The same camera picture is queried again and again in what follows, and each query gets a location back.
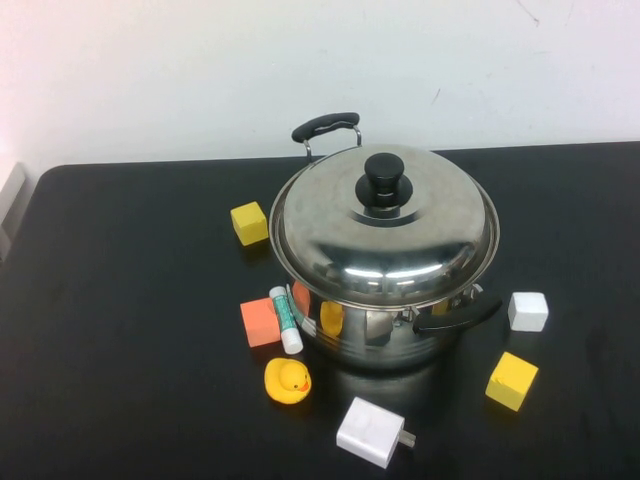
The orange foam cube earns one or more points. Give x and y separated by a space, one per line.
259 322

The white foam cube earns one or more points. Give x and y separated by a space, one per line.
527 312

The yellow rubber duck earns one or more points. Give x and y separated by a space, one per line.
287 382

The yellow foam cube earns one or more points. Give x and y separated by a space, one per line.
248 223
511 382

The steel lid with black knob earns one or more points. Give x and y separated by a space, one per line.
380 260

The white charger plug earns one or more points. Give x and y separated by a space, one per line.
368 432

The white green glue stick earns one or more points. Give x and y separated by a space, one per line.
286 320

